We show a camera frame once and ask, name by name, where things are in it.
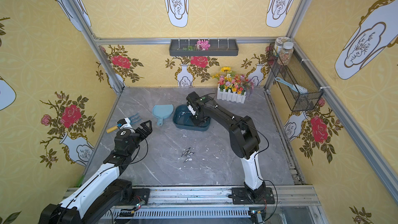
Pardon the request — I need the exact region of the white fence flower box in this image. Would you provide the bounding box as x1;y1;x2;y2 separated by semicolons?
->
212;66;255;104

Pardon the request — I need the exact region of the spice jar white lid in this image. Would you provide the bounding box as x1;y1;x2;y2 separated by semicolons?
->
277;41;294;65

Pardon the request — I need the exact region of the teal plastic storage box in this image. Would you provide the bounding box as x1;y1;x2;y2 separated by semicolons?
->
173;105;211;132

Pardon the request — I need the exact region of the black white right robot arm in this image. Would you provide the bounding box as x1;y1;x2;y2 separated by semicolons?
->
186;92;276;205

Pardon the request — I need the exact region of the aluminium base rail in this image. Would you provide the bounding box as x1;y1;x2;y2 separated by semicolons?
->
49;185;330;224

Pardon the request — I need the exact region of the dark wall shelf tray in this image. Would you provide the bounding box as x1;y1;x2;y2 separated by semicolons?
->
169;38;239;57

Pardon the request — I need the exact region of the chrome phillips bit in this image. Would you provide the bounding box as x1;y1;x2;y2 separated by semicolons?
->
182;147;191;157

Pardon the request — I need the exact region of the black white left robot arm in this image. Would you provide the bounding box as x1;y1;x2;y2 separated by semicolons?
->
38;120;152;224

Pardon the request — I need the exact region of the glass jar white lid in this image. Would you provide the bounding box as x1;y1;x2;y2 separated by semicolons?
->
274;36;292;55

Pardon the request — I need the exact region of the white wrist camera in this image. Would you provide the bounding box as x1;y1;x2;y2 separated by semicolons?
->
187;104;197;116
117;118;133;130

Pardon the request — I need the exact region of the light blue dustpan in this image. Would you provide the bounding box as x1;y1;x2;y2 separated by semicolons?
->
152;104;174;126

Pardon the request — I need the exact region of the pink flower on shelf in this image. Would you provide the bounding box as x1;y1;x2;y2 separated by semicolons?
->
195;39;211;50

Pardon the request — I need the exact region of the black wire mesh basket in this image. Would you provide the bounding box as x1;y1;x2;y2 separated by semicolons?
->
264;43;324;112

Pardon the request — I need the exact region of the blue rake yellow handle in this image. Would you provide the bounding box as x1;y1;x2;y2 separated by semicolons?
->
106;114;142;133

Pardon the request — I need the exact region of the light blue brush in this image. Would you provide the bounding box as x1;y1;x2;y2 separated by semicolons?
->
274;77;308;94

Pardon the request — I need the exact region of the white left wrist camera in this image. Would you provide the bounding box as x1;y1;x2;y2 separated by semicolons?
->
117;118;133;130

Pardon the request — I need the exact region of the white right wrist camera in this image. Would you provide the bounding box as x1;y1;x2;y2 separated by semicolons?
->
187;104;197;116

